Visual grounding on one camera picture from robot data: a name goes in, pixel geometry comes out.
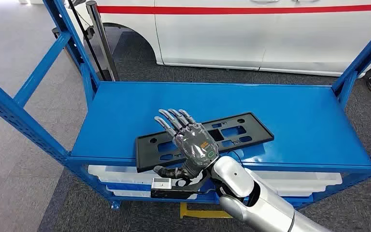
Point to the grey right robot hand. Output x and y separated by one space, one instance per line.
195 144

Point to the black plastic licence plate frame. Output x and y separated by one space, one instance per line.
262 134

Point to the blue metal shelf rack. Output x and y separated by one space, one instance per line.
268 112

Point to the white vehicle with red stripe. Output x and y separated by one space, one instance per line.
220 38

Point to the steel stanchion pole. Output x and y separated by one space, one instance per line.
104 44

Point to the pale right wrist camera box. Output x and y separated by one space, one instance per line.
161 183

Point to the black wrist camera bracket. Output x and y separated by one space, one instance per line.
172 193

